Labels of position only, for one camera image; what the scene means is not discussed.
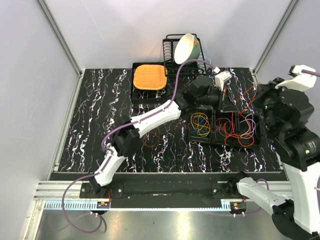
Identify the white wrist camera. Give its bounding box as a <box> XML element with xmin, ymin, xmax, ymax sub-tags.
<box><xmin>276</xmin><ymin>64</ymin><xmax>319</xmax><ymax>92</ymax></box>
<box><xmin>214</xmin><ymin>67</ymin><xmax>232</xmax><ymax>92</ymax></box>

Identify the red cable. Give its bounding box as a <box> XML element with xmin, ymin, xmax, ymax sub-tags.
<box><xmin>215</xmin><ymin>117</ymin><xmax>236</xmax><ymax>141</ymax></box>

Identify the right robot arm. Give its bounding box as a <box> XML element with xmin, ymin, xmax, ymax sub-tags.
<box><xmin>227</xmin><ymin>77</ymin><xmax>320</xmax><ymax>240</ymax></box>

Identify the black dish rack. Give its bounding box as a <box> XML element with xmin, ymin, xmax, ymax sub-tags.
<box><xmin>162</xmin><ymin>34</ymin><xmax>207</xmax><ymax>78</ymax></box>

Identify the blue cable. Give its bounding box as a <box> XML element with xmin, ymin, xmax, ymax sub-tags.
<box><xmin>192</xmin><ymin>116</ymin><xmax>212</xmax><ymax>135</ymax></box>

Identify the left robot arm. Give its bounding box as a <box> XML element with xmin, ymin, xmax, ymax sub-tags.
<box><xmin>89</xmin><ymin>71</ymin><xmax>231</xmax><ymax>198</ymax></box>

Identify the light blue cup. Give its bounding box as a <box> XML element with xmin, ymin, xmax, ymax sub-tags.
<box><xmin>204</xmin><ymin>56</ymin><xmax>212</xmax><ymax>67</ymax></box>

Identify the cream ceramic bowl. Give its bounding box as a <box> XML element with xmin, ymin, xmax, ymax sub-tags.
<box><xmin>174</xmin><ymin>33</ymin><xmax>201</xmax><ymax>65</ymax></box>

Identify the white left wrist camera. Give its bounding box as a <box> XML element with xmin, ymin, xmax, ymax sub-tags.
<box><xmin>214</xmin><ymin>67</ymin><xmax>232</xmax><ymax>92</ymax></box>

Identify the orange cable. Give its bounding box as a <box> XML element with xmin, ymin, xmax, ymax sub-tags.
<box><xmin>223</xmin><ymin>83</ymin><xmax>262</xmax><ymax>148</ymax></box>

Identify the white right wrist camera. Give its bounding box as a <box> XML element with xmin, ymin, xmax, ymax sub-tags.
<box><xmin>276</xmin><ymin>64</ymin><xmax>319</xmax><ymax>92</ymax></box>

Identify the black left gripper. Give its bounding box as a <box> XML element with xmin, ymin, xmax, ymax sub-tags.
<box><xmin>195</xmin><ymin>85</ymin><xmax>237</xmax><ymax>112</ymax></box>

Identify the black bin left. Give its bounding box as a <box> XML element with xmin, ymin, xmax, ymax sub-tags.
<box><xmin>187</xmin><ymin>105</ymin><xmax>214</xmax><ymax>144</ymax></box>

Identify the orange woven mat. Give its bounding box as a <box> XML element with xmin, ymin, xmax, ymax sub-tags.
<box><xmin>133</xmin><ymin>64</ymin><xmax>168</xmax><ymax>91</ymax></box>

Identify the black bin middle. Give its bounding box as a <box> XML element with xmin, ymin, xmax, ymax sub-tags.
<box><xmin>211</xmin><ymin>111</ymin><xmax>239</xmax><ymax>148</ymax></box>

